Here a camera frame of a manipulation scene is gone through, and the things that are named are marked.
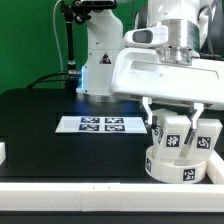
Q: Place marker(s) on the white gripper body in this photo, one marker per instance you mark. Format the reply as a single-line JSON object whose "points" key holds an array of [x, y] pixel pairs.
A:
{"points": [[139, 73]]}

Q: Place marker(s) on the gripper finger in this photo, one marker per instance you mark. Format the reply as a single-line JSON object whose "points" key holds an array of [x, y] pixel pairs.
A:
{"points": [[195, 111], [150, 120]]}

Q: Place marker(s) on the white round stool seat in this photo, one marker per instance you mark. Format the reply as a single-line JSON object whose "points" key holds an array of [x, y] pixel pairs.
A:
{"points": [[168, 172]]}

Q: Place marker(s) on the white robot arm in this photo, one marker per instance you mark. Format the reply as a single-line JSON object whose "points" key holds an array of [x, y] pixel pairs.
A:
{"points": [[168, 58]]}

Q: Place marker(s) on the paper sheet with tags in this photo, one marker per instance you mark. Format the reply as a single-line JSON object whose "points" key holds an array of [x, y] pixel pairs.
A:
{"points": [[96, 124]]}

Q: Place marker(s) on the white L-shaped fence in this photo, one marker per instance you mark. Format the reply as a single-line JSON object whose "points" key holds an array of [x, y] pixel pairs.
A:
{"points": [[86, 197]]}

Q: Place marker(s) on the white part at left edge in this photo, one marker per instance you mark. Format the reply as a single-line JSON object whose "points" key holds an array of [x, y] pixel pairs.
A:
{"points": [[2, 152]]}

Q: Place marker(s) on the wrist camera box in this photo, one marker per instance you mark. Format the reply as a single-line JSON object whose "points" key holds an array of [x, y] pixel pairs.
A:
{"points": [[146, 37]]}

